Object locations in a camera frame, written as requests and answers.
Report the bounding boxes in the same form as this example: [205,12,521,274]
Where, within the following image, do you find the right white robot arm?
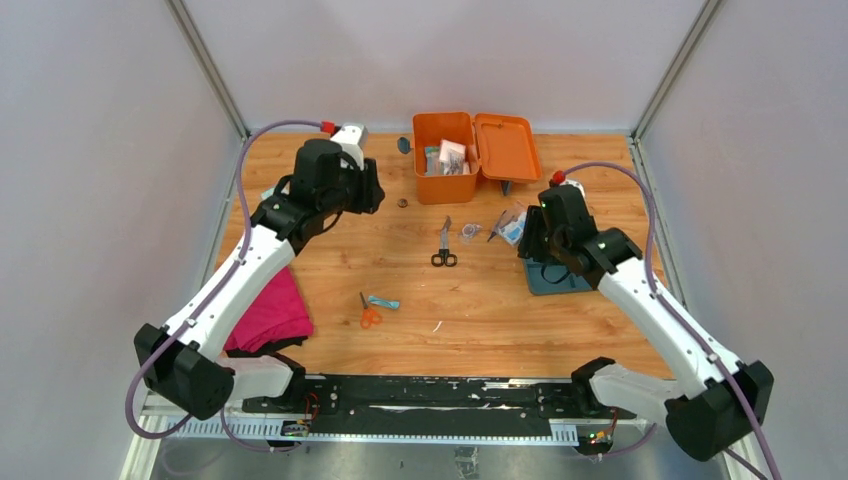
[518,184,774,462]

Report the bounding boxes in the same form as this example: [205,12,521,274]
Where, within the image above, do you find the blue cotton swab bag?
[424,146,441,176]

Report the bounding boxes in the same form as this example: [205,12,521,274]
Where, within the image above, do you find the clear bag blue items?
[494,202,527,246]

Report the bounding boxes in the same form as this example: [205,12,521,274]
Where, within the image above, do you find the blue foil sachet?
[367,295,400,310]

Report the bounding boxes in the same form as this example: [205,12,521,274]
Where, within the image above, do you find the bag of swabs and plasters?
[438,146,469,175]

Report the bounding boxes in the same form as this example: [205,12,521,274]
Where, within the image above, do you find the pink folded cloth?
[223,267,315,355]

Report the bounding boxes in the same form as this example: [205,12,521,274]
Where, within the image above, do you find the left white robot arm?
[134,134,385,420]

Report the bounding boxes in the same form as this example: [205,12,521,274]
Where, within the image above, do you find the black bandage scissors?
[430,216,458,267]

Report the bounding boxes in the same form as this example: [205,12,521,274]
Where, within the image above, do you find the white gauze pack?
[439,139,466,162]

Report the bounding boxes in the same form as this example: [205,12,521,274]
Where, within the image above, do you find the teal plastic tray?
[522,259,592,296]

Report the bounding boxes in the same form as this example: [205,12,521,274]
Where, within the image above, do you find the small clear bag left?
[260,187,275,201]

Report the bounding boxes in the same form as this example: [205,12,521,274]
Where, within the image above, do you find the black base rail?
[142,370,664,446]

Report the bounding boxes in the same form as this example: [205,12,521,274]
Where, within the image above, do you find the orange medicine box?
[412,112,542,205]

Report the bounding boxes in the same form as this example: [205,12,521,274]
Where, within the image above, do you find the small orange scissors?
[359,292,383,329]

